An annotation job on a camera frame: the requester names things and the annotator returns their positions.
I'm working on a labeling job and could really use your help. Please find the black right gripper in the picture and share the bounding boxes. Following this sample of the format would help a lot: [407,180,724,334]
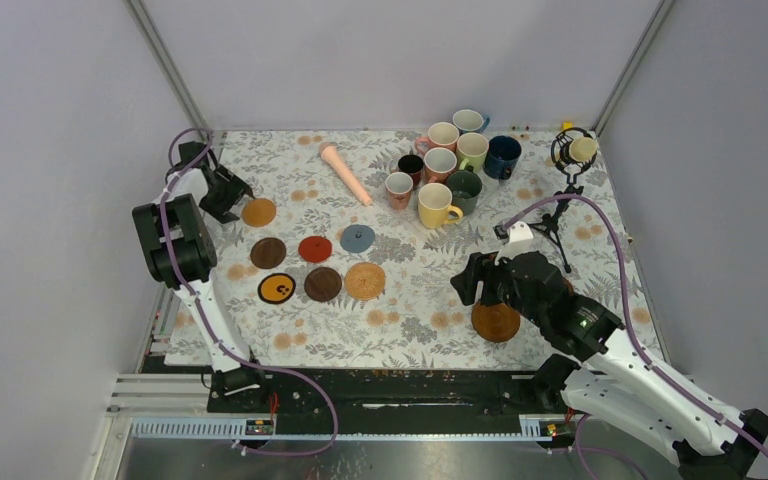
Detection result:
[449,244,546,326]

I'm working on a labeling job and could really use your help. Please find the light brown round coaster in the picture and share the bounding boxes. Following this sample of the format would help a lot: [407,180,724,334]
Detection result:
[241,198,277,228]

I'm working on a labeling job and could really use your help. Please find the dark walnut coaster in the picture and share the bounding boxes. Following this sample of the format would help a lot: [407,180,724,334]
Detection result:
[250,237,287,270]
[304,267,343,302]

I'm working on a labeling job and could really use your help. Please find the red smiley coaster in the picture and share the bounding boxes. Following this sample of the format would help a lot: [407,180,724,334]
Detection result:
[298,236,333,264]

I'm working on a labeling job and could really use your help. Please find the orange black smiley coaster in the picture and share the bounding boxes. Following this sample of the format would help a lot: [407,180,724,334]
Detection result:
[257,273,297,305]

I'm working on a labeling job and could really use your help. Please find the woven rattan coaster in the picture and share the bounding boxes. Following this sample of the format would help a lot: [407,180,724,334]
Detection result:
[344,262,386,301]

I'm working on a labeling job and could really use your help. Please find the blue-grey smiley coaster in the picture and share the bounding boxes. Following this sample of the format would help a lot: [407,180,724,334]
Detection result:
[340,224,376,254]

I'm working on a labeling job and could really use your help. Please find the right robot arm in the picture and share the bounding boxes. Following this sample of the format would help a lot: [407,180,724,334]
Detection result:
[450,252,768,479]

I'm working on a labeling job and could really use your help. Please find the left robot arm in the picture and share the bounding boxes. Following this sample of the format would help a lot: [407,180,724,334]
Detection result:
[132,163,271,411]

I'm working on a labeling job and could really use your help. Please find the brown ceramic saucer near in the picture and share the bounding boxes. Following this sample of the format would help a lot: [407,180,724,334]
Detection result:
[471,303,521,343]

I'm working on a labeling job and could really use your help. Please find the yellow mug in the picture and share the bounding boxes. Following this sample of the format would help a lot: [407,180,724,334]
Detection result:
[418,183,464,229]

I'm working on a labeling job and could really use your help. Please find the dark green mug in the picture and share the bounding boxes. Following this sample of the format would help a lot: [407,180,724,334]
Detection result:
[445,169,483,216]

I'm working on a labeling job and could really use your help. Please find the pink mug centre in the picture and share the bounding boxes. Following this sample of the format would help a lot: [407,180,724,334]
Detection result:
[423,147,458,183]

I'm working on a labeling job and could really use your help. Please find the pink silicone microphone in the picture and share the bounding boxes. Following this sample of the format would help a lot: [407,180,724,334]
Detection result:
[319,142,373,206]

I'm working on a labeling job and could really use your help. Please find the small pink patterned mug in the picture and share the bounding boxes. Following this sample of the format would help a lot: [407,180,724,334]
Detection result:
[385,171,414,211]

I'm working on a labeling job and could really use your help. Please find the navy blue mug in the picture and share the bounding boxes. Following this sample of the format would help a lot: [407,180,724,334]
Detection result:
[483,135,522,181]

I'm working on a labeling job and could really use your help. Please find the light green mug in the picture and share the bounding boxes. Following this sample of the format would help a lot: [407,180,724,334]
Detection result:
[455,132,489,171]

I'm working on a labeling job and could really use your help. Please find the black mug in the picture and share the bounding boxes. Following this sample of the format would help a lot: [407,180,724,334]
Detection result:
[397,154,424,189]

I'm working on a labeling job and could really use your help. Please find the floral tablecloth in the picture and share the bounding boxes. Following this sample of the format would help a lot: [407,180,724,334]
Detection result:
[161,129,669,372]

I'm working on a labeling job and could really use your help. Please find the pink mug back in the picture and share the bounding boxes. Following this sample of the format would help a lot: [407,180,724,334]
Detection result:
[414,122,460,157]

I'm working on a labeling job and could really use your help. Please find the cream microphone in shockmount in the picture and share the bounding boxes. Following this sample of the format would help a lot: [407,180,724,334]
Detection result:
[550,127,598,176]

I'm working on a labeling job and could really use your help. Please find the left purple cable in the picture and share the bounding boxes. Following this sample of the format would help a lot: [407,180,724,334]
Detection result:
[157,127,340,458]

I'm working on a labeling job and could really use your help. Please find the purple cable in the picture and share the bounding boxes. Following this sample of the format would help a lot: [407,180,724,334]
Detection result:
[157,127,340,458]
[503,193,768,480]

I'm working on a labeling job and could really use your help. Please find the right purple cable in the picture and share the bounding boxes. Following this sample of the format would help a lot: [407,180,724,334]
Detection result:
[503,193,768,480]

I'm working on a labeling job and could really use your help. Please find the white blue-handled mug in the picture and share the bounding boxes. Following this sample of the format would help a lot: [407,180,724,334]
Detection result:
[452,109,490,135]

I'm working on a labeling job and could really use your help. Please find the aluminium frame rail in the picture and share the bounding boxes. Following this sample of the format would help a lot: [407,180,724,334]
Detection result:
[123,0,208,128]

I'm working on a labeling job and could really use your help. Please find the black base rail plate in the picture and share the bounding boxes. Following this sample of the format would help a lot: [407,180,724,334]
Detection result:
[207,369,568,436]

